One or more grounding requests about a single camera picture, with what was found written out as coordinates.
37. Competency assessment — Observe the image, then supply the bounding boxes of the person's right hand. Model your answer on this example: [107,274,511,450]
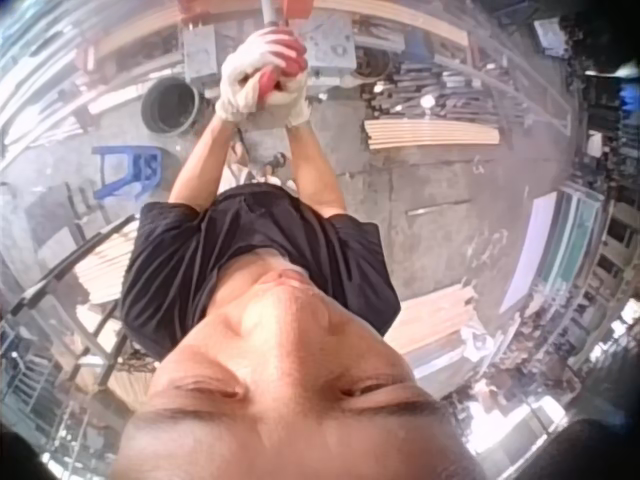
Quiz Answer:
[259,71,312,128]

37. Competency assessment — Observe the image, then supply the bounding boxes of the person's left hand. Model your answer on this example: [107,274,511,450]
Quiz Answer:
[214,25,309,124]

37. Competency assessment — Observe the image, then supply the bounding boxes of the metal lever with red grip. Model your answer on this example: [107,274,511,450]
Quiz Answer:
[257,0,282,96]

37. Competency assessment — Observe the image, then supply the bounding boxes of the person's legs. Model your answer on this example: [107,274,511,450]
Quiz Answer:
[228,149,299,194]

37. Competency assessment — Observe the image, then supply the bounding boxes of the long curved wooden plank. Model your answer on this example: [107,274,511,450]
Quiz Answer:
[309,0,471,47]

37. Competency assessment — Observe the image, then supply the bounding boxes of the black round bucket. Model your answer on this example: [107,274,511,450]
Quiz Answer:
[140,76,202,137]

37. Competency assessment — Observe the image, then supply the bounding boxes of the stack of light wooden slats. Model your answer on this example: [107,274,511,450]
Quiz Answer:
[363,116,502,150]

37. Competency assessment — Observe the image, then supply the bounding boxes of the pile of grey metal profiles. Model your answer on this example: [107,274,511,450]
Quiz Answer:
[369,54,509,120]

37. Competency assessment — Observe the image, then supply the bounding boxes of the long pale wooden board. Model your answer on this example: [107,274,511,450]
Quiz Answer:
[84,0,194,64]

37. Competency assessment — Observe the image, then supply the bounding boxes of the blue plastic stool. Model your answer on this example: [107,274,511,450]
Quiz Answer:
[90,144,165,202]

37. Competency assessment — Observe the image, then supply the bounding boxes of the heap of wooden slats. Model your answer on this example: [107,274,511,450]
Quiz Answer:
[73,218,154,404]

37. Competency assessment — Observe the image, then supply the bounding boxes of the grey metal box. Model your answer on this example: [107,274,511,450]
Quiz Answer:
[531,18,570,60]

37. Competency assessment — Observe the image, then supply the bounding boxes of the bundle of wooden boards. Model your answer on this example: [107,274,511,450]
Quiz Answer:
[383,283,480,357]

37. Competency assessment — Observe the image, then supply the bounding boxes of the white flat panel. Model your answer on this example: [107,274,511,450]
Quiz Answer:
[498,193,555,315]

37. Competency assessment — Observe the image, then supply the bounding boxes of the black metal rack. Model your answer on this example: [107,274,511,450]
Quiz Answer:
[0,213,144,401]

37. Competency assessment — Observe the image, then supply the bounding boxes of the stack of glass window frames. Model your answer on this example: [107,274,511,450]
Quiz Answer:
[529,183,607,304]

